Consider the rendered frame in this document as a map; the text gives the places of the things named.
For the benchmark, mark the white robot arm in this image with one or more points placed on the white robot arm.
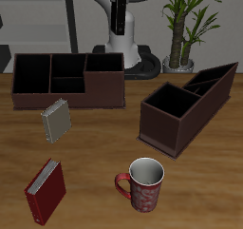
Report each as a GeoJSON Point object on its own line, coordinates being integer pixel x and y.
{"type": "Point", "coordinates": [121, 41]}

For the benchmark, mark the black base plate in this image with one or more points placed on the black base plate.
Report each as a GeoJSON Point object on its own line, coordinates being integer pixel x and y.
{"type": "Point", "coordinates": [148, 66]}

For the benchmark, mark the grey book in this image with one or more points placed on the grey book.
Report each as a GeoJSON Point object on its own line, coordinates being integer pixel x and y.
{"type": "Point", "coordinates": [57, 121]}

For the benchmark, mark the grey shelf unit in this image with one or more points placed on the grey shelf unit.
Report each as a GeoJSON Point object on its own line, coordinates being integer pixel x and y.
{"type": "Point", "coordinates": [36, 15]}

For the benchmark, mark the red book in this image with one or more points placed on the red book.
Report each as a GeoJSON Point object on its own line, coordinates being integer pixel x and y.
{"type": "Point", "coordinates": [46, 193]}

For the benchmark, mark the green pot plant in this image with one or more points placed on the green pot plant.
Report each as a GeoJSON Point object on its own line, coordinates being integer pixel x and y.
{"type": "Point", "coordinates": [183, 30]}

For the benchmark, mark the red patterned mug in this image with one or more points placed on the red patterned mug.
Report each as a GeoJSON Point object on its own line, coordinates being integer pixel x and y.
{"type": "Point", "coordinates": [145, 187]}

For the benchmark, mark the dark brown desk caddy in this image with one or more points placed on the dark brown desk caddy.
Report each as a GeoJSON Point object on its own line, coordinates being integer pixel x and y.
{"type": "Point", "coordinates": [68, 80]}
{"type": "Point", "coordinates": [186, 109]}

